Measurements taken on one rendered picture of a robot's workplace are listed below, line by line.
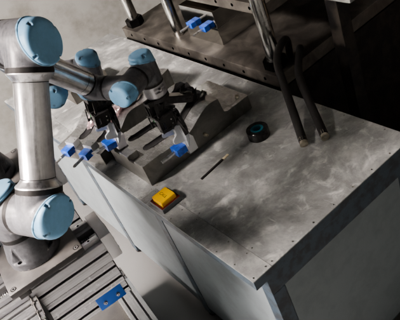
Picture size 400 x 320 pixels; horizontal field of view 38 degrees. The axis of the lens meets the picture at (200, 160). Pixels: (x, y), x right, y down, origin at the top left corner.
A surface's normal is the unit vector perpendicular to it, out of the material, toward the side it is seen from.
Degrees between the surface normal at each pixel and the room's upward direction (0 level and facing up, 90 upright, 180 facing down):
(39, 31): 84
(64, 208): 96
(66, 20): 90
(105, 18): 90
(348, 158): 0
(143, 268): 0
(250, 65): 0
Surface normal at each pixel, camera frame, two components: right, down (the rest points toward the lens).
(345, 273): 0.59, 0.32
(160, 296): -0.33, -0.74
